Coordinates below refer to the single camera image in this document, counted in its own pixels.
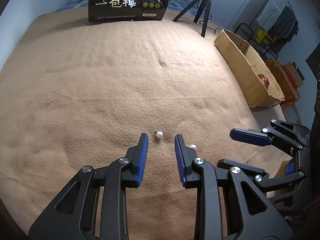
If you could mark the black clothes rack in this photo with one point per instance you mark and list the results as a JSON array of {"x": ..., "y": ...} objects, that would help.
[{"x": 271, "y": 28}]

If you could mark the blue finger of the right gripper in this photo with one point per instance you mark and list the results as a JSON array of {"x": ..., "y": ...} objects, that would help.
[
  {"x": 250, "y": 171},
  {"x": 250, "y": 137}
]

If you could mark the dark hanging clothes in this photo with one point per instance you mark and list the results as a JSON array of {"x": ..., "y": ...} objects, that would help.
[{"x": 283, "y": 30}]

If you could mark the black low metal rack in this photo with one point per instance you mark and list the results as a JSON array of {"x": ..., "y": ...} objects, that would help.
[{"x": 247, "y": 33}]

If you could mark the brown cardboard box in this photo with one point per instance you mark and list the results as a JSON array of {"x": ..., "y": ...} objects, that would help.
[{"x": 245, "y": 63}]

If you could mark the yellow box on rack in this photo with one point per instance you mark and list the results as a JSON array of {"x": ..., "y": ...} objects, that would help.
[{"x": 263, "y": 37}]

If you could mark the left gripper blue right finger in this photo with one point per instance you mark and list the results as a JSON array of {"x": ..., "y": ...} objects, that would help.
[{"x": 185, "y": 156}]

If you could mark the striped hanging towel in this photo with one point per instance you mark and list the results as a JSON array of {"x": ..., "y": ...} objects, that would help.
[{"x": 270, "y": 13}]

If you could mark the orange cloth covered box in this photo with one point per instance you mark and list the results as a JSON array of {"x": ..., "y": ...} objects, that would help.
[{"x": 285, "y": 81}]

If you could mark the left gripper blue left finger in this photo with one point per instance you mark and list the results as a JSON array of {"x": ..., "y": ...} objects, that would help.
[{"x": 137, "y": 156}]

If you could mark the black gold snack bag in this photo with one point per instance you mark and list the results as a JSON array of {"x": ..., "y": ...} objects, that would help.
[{"x": 136, "y": 10}]

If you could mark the white pearl earring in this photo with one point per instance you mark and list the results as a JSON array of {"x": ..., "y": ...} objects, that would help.
[
  {"x": 194, "y": 147},
  {"x": 158, "y": 134}
]

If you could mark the red strap wristwatch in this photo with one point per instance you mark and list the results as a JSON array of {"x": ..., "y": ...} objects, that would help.
[{"x": 265, "y": 80}]

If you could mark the black tripod stand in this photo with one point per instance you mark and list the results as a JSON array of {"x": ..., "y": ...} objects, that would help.
[{"x": 204, "y": 6}]

